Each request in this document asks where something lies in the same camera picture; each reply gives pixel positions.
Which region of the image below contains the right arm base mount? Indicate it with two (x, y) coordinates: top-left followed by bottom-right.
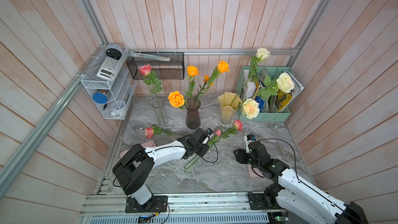
(247, 190), (287, 211)

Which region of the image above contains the orange rose large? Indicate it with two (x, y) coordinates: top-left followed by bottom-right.
(168, 91), (186, 109)

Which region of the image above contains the pink heart-shaped box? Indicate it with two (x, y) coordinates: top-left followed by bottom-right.
(120, 140), (157, 159)

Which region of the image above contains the white wire wall shelf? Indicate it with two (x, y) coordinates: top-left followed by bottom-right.
(81, 46), (136, 120)

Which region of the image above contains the mint green file organizer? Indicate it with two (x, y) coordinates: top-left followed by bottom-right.
(234, 66), (294, 121)

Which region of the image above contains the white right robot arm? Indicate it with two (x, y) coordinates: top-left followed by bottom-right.
(233, 134), (368, 224)

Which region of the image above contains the white mug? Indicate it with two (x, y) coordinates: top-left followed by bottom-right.
(110, 100), (126, 118)

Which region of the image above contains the round grey speaker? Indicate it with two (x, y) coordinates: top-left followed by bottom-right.
(105, 44), (123, 60)

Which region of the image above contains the white desk calculator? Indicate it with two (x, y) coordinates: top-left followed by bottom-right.
(96, 57), (122, 81)

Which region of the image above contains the cream rose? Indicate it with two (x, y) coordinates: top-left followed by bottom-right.
(253, 73), (295, 100)
(244, 47), (271, 100)
(238, 99), (260, 119)

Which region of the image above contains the black mesh wall basket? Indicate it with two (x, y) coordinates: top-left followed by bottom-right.
(126, 51), (186, 80)

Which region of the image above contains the pink calculator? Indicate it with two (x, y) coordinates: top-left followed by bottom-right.
(247, 165), (263, 178)

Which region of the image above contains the yellow ruffled vase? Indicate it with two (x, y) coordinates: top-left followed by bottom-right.
(217, 92), (242, 126)

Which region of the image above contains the yellow cover magazine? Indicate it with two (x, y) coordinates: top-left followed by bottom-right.
(275, 70), (304, 113)

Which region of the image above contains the orange carnation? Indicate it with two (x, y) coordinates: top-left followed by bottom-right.
(195, 75), (214, 101)

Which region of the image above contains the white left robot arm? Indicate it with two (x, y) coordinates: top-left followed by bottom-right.
(113, 128), (213, 205)

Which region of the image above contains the dark purple glass vase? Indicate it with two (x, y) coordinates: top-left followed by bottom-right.
(186, 98), (201, 130)

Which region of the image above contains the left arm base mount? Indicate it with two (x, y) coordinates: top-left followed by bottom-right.
(125, 196), (169, 213)

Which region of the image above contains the clear glass vase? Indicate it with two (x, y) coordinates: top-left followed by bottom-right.
(152, 99), (169, 126)

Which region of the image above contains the blue lidded jar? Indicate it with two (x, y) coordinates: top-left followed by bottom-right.
(92, 89), (108, 104)

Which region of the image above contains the white book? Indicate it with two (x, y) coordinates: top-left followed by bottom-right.
(241, 69), (257, 100)

